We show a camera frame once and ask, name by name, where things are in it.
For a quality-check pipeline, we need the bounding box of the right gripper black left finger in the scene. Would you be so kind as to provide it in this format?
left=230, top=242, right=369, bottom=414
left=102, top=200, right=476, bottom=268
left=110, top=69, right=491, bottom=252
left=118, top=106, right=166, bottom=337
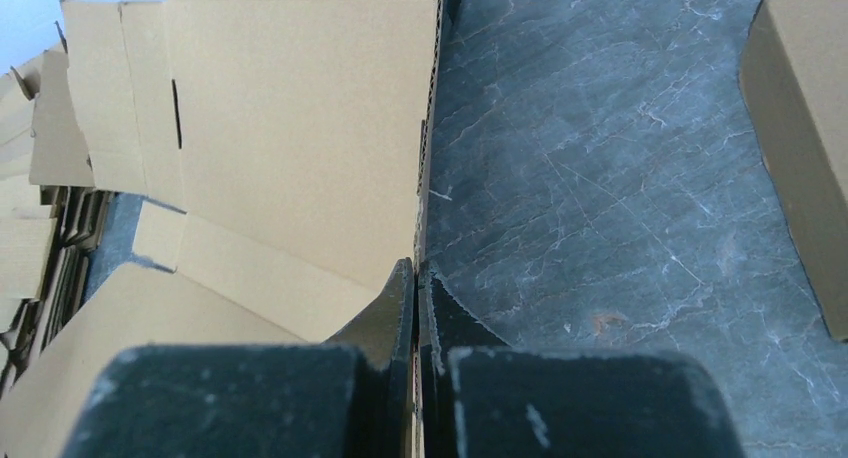
left=62, top=258, right=415, bottom=457

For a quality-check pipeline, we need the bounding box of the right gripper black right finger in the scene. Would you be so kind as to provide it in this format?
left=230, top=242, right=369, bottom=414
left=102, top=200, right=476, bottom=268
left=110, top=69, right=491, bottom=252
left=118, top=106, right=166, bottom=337
left=418, top=263, right=744, bottom=457

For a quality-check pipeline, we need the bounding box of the cardboard box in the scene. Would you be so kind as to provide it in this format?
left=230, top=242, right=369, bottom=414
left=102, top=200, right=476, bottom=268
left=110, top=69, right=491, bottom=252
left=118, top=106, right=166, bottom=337
left=1, top=0, right=444, bottom=457
left=739, top=0, right=847, bottom=341

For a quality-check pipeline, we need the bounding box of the folded closed cardboard box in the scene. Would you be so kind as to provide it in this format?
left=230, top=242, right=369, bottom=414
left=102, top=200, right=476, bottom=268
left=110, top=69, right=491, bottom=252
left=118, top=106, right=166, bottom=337
left=739, top=0, right=847, bottom=341

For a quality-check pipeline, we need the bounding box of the stack of flat cardboard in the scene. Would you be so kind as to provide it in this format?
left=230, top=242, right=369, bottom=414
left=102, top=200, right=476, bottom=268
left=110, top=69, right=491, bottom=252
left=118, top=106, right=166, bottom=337
left=1, top=38, right=113, bottom=396

